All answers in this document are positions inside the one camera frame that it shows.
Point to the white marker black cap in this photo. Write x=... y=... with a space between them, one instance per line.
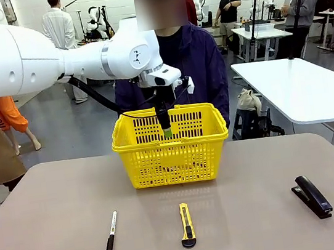
x=111 y=232

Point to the person in red top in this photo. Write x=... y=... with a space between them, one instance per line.
x=190 y=9

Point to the person right forearm purple sleeve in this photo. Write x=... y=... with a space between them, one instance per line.
x=121 y=91

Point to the person in grey sweater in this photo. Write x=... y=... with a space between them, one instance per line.
x=305 y=3

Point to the large white table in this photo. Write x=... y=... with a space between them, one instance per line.
x=298 y=88

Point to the yellow utility knife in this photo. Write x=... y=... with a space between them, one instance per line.
x=186 y=225

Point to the beige cloth bag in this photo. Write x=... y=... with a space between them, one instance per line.
x=249 y=101

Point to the yellow plastic shopping basket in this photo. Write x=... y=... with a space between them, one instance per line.
x=172 y=161

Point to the white background desk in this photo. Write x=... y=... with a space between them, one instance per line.
x=263 y=33

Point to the dark stool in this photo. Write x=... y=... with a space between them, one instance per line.
x=251 y=125

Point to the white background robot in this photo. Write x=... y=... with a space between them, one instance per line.
x=200 y=5

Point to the person in purple jacket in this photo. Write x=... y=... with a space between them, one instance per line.
x=199 y=64

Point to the person left forearm purple sleeve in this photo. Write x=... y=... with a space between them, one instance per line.
x=224 y=101

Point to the person in white lab coat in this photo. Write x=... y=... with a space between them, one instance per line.
x=58 y=25

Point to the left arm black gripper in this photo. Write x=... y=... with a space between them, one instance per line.
x=162 y=97

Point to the mannequin with orange pants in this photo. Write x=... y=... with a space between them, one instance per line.
x=7 y=119

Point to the black stapler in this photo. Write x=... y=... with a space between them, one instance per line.
x=312 y=196

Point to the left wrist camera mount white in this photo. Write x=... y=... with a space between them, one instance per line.
x=163 y=75

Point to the person in black t-shirt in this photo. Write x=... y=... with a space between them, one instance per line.
x=229 y=7

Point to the black tripod stand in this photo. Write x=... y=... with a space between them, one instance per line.
x=298 y=19
x=254 y=22

